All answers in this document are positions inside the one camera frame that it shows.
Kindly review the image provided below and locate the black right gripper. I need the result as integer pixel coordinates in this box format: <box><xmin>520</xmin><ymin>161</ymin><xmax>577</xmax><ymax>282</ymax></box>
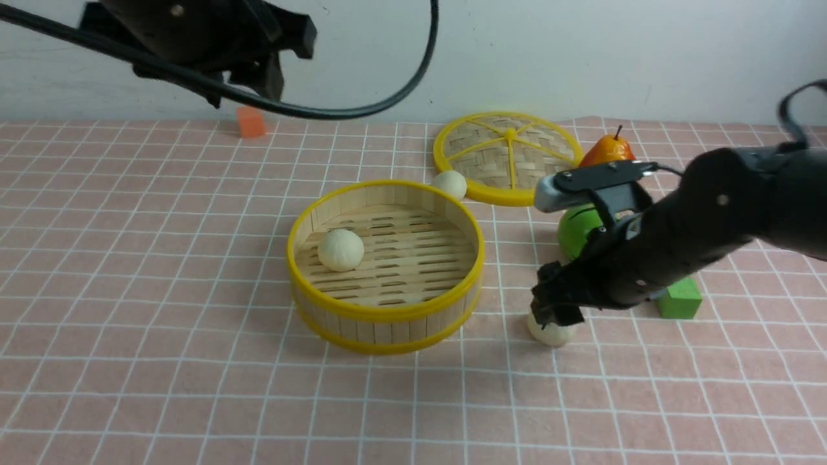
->
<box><xmin>530</xmin><ymin>214</ymin><xmax>711</xmax><ymax>329</ymax></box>

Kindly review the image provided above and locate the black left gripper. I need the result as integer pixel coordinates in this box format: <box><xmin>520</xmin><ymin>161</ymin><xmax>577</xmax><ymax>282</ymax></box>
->
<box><xmin>79</xmin><ymin>1</ymin><xmax>318</xmax><ymax>102</ymax></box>

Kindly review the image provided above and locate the white steamed bun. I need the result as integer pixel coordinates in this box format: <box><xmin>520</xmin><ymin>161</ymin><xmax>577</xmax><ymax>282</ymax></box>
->
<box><xmin>527</xmin><ymin>313</ymin><xmax>581</xmax><ymax>348</ymax></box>

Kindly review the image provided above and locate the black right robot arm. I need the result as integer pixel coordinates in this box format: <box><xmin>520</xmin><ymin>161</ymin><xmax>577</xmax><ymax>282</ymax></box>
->
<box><xmin>531</xmin><ymin>143</ymin><xmax>826</xmax><ymax>327</ymax></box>

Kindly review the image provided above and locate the yellow bamboo steamer tray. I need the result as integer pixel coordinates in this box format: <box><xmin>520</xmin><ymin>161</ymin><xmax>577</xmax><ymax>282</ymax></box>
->
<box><xmin>286</xmin><ymin>180</ymin><xmax>487</xmax><ymax>355</ymax></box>

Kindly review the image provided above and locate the yellow bamboo steamer lid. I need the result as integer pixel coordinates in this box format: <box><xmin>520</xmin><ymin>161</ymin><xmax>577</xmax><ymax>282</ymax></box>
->
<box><xmin>432</xmin><ymin>111</ymin><xmax>584</xmax><ymax>208</ymax></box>

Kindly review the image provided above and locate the white bun in tray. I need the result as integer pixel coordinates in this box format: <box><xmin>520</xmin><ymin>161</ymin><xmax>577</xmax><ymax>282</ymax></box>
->
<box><xmin>318</xmin><ymin>229</ymin><xmax>364</xmax><ymax>272</ymax></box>

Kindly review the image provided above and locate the orange foam cube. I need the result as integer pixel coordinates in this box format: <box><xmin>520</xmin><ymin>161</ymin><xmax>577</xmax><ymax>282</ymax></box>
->
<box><xmin>236</xmin><ymin>106</ymin><xmax>266</xmax><ymax>139</ymax></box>

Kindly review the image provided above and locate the green toy watermelon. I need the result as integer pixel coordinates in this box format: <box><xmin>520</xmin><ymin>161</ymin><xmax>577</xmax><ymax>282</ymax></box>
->
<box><xmin>556</xmin><ymin>204</ymin><xmax>606</xmax><ymax>262</ymax></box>

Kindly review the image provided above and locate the green foam cube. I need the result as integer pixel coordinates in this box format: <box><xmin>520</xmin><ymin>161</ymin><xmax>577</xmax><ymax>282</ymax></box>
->
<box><xmin>656</xmin><ymin>277</ymin><xmax>703</xmax><ymax>320</ymax></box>

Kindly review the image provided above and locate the orange toy pear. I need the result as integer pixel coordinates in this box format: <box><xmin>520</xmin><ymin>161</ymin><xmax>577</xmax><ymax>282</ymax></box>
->
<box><xmin>577</xmin><ymin>125</ymin><xmax>637</xmax><ymax>168</ymax></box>

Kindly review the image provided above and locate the pink checkered tablecloth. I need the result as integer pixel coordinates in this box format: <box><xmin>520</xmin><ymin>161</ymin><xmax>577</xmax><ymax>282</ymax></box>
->
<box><xmin>1</xmin><ymin>120</ymin><xmax>826</xmax><ymax>464</ymax></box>

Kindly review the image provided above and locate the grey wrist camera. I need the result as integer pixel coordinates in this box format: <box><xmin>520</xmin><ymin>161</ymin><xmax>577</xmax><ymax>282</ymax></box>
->
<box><xmin>534</xmin><ymin>161</ymin><xmax>658</xmax><ymax>214</ymax></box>

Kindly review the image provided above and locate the black cable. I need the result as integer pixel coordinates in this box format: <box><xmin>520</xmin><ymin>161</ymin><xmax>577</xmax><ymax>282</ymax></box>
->
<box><xmin>0</xmin><ymin>0</ymin><xmax>440</xmax><ymax>121</ymax></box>

